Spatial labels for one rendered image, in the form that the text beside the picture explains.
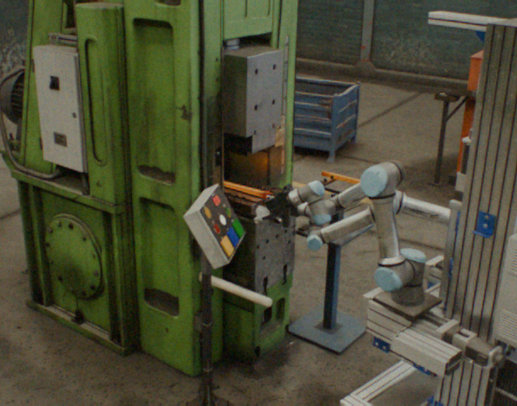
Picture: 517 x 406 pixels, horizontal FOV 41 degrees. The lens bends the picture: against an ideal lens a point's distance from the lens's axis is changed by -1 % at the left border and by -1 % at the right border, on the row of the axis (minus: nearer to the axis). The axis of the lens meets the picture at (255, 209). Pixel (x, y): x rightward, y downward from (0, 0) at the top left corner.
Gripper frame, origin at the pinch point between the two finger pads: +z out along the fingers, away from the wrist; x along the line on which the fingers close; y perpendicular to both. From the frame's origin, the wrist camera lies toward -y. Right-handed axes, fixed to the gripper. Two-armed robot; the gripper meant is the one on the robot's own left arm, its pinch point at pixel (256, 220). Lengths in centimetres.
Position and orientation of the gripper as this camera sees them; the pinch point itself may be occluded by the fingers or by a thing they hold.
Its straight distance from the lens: 326.9
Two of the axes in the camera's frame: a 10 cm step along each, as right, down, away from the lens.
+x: -2.1, 3.7, -9.0
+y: -4.7, -8.5, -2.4
